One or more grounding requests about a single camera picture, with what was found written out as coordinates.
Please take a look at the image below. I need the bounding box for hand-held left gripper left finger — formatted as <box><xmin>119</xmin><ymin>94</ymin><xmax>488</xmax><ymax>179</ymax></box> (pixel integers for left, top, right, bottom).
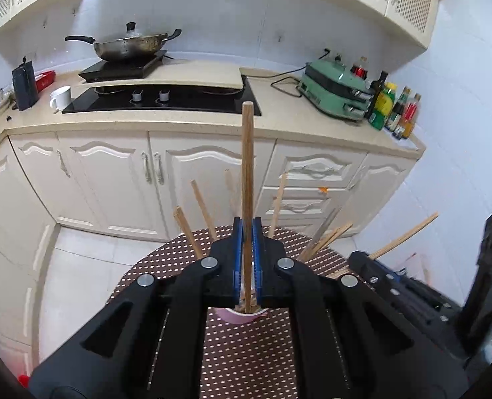
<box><xmin>30</xmin><ymin>216</ymin><xmax>245</xmax><ymax>399</ymax></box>

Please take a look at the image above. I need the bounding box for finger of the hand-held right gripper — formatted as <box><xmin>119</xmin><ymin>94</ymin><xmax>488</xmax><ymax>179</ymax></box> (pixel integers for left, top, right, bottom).
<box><xmin>348</xmin><ymin>250</ymin><xmax>465</xmax><ymax>314</ymax></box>
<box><xmin>366</xmin><ymin>276</ymin><xmax>469</xmax><ymax>360</ymax></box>

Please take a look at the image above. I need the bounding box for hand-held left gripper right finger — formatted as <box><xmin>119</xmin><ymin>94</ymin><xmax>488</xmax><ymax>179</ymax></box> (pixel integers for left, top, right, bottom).
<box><xmin>252</xmin><ymin>216</ymin><xmax>469</xmax><ymax>399</ymax></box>

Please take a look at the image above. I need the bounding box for slim wooden chopstick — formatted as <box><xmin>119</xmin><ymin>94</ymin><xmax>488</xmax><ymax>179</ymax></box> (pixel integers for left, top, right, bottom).
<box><xmin>241</xmin><ymin>102</ymin><xmax>256</xmax><ymax>314</ymax></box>
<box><xmin>368</xmin><ymin>212</ymin><xmax>440</xmax><ymax>260</ymax></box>

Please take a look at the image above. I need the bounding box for bunch of wooden chopsticks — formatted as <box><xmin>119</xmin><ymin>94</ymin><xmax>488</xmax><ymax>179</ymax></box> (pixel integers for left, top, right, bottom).
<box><xmin>172</xmin><ymin>170</ymin><xmax>355</xmax><ymax>279</ymax></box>

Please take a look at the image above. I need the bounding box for pink cylindrical cup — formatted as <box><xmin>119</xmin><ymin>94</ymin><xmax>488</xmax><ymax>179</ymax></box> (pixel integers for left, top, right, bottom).
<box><xmin>210</xmin><ymin>305</ymin><xmax>269</xmax><ymax>325</ymax></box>

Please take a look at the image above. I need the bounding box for cream carved drawer front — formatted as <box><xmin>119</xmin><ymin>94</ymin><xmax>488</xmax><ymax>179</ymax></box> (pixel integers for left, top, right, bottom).
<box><xmin>256</xmin><ymin>187</ymin><xmax>352</xmax><ymax>226</ymax></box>
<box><xmin>271</xmin><ymin>150</ymin><xmax>368</xmax><ymax>189</ymax></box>

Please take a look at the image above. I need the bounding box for cream kitchen base cabinet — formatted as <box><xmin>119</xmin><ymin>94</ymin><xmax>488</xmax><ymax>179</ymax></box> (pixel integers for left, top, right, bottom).
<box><xmin>0</xmin><ymin>127</ymin><xmax>419</xmax><ymax>383</ymax></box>

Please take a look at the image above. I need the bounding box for black glass gas hob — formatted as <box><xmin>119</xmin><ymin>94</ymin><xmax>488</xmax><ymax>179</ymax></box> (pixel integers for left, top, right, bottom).
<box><xmin>62</xmin><ymin>75</ymin><xmax>262</xmax><ymax>116</ymax></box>

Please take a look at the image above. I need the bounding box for dark soy sauce bottle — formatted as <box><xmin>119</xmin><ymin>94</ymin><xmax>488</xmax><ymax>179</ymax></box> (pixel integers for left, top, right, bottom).
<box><xmin>385</xmin><ymin>86</ymin><xmax>412</xmax><ymax>133</ymax></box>

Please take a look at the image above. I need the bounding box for green bottle with yellow cap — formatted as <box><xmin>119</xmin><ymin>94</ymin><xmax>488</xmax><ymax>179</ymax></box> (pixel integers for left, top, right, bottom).
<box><xmin>370</xmin><ymin>82</ymin><xmax>397</xmax><ymax>130</ymax></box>

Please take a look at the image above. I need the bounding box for dark oil bottle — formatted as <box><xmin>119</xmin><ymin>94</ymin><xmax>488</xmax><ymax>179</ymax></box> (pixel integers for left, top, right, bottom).
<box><xmin>366</xmin><ymin>70</ymin><xmax>389</xmax><ymax>120</ymax></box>

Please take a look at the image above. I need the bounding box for green electric grill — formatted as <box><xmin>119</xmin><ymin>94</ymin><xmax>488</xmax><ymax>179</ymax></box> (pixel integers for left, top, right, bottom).
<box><xmin>297</xmin><ymin>60</ymin><xmax>375</xmax><ymax>122</ymax></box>

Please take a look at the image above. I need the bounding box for cream cutting board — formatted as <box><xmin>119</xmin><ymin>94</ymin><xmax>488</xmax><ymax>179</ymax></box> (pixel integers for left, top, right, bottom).
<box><xmin>73</xmin><ymin>60</ymin><xmax>246</xmax><ymax>94</ymax></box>

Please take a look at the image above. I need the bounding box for red soda bottle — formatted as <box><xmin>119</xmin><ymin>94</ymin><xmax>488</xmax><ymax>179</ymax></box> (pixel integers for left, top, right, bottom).
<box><xmin>351</xmin><ymin>56</ymin><xmax>369</xmax><ymax>79</ymax></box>

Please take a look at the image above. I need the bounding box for black induction cooker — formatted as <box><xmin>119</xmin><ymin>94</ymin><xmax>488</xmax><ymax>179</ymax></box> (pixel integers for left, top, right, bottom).
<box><xmin>78</xmin><ymin>50</ymin><xmax>169</xmax><ymax>80</ymax></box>

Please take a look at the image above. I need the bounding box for white mug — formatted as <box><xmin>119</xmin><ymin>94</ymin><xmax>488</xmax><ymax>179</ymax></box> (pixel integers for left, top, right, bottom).
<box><xmin>49</xmin><ymin>86</ymin><xmax>72</xmax><ymax>113</ymax></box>

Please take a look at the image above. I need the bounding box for red box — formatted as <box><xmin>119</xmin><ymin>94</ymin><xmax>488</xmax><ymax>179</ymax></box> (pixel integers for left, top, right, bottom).
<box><xmin>34</xmin><ymin>70</ymin><xmax>56</xmax><ymax>92</ymax></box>

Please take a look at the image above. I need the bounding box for black rectangular canister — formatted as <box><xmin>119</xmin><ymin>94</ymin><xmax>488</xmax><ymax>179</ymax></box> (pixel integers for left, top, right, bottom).
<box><xmin>12</xmin><ymin>55</ymin><xmax>40</xmax><ymax>111</ymax></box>

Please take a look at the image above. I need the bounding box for black power cable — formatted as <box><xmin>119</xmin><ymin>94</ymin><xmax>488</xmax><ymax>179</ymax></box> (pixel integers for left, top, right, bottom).
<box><xmin>240</xmin><ymin>49</ymin><xmax>327</xmax><ymax>94</ymax></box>

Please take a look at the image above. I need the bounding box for steel wok with black handle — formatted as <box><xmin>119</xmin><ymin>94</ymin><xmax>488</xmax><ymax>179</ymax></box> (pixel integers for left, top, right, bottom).
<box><xmin>65</xmin><ymin>22</ymin><xmax>182</xmax><ymax>62</ymax></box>

